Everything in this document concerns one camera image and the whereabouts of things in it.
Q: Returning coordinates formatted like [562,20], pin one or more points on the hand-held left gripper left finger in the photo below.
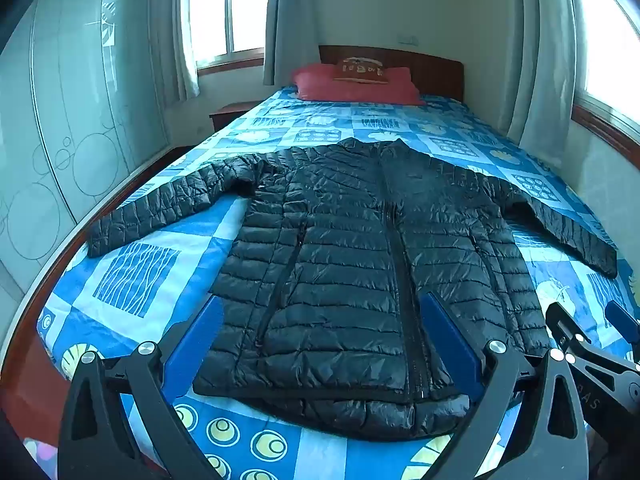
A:
[197,345]

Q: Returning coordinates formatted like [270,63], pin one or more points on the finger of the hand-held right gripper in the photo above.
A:
[562,322]
[622,320]

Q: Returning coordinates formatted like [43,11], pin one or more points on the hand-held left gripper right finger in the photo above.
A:
[450,345]

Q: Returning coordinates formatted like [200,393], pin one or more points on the black puffer jacket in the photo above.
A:
[340,260]

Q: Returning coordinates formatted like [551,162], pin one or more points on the blue patterned blanket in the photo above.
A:
[150,270]

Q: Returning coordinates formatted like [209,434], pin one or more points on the pink patterned cloth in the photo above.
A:
[39,460]

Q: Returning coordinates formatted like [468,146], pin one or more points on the wooden nightstand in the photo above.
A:
[232,112]

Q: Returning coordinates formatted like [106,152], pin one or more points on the window with wooden sill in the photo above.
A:
[225,10]
[610,60]

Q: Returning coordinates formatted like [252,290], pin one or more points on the glass door wardrobe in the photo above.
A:
[75,110]

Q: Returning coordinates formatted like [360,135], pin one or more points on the wooden headboard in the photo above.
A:
[435,72]

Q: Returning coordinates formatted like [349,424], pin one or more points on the red pillow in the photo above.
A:
[315,87]

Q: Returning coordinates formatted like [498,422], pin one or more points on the brown printed cushion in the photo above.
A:
[361,71]

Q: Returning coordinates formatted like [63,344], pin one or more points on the white curtain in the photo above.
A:
[177,35]

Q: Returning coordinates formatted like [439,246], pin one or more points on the wooden bed frame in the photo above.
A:
[30,375]

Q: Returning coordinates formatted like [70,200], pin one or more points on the wall socket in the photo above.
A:
[407,39]

